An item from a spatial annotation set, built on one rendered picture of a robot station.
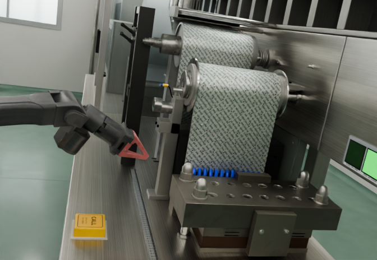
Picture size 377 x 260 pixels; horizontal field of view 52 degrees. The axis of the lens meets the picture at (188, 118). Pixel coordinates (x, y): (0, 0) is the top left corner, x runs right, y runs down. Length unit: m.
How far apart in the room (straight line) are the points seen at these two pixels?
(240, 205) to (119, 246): 0.29
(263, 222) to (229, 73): 0.39
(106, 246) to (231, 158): 0.40
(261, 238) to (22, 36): 5.96
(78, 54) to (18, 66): 0.94
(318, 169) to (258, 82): 0.46
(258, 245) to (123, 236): 0.32
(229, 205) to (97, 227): 0.31
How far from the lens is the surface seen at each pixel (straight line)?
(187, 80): 1.01
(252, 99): 1.04
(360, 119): 0.94
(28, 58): 6.63
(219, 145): 1.04
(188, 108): 1.03
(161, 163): 1.11
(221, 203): 0.89
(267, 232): 0.94
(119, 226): 1.00
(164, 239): 0.97
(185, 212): 0.87
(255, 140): 1.08
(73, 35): 6.52
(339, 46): 1.05
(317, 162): 1.36
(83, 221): 0.96
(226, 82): 1.01
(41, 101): 0.90
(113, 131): 0.96
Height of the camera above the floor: 1.40
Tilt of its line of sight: 13 degrees down
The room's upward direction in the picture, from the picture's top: 9 degrees clockwise
